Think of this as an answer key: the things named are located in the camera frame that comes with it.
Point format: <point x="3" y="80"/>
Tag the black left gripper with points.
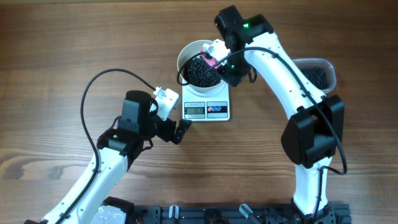
<point x="170" y="126"/>

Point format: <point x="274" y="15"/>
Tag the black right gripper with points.
<point x="232" y="79"/>

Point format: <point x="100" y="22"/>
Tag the pink scoop with blue handle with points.
<point x="208" y="58"/>

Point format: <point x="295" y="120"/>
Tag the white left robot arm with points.
<point x="111" y="160"/>

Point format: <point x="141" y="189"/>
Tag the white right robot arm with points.
<point x="313" y="134"/>

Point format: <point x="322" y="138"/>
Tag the white digital kitchen scale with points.
<point x="206" y="104"/>

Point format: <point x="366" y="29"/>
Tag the black beans in bowl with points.
<point x="194" y="73"/>

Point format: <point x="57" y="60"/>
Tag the white round bowl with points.
<point x="188" y="53"/>

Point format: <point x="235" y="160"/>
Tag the black beans in container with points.
<point x="317" y="76"/>

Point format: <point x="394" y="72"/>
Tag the clear plastic bean container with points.
<point x="302" y="63"/>

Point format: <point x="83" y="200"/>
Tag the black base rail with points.
<point x="269" y="214"/>

